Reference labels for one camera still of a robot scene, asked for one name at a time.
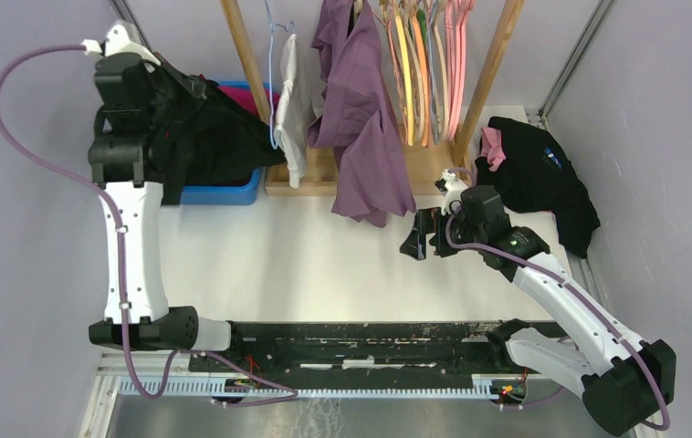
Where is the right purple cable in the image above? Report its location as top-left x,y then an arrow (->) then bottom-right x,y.
444,166 -> 673,432

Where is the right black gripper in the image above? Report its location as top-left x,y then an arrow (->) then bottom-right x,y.
399,203 -> 486,259

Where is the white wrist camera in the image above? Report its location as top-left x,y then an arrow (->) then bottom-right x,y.
435,169 -> 469,215
81,20 -> 161,66

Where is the magenta garment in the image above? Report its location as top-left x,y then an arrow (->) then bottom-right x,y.
218,84 -> 280,117

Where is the green hanger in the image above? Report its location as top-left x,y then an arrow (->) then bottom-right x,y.
415,7 -> 429,45

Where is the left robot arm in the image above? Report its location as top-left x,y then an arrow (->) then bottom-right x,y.
88,53 -> 246,371

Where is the pink garment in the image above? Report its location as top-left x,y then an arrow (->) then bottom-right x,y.
480,127 -> 507,172

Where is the black garment pile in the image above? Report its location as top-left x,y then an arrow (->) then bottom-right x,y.
475,116 -> 601,258

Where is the purple garment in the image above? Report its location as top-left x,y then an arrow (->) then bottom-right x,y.
307,1 -> 416,228

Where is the orange hanger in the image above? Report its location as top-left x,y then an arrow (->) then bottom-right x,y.
410,11 -> 431,148

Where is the white skirt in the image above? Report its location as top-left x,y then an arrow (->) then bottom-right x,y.
272,34 -> 316,189

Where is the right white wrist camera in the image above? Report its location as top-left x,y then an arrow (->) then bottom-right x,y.
435,169 -> 469,215

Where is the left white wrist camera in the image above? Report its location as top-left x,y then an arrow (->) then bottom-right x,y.
81,20 -> 161,66

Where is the wooden hanger rack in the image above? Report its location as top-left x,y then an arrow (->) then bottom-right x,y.
221,0 -> 524,196

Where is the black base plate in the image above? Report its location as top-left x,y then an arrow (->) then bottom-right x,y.
188,321 -> 559,391

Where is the blue plastic bin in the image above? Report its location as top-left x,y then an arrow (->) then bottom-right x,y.
181,80 -> 275,205

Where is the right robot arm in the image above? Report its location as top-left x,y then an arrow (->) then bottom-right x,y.
400,172 -> 676,436

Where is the pink hanger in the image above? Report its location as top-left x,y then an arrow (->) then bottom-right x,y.
446,0 -> 476,141

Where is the yellow hanger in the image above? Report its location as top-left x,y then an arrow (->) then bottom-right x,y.
393,5 -> 414,146

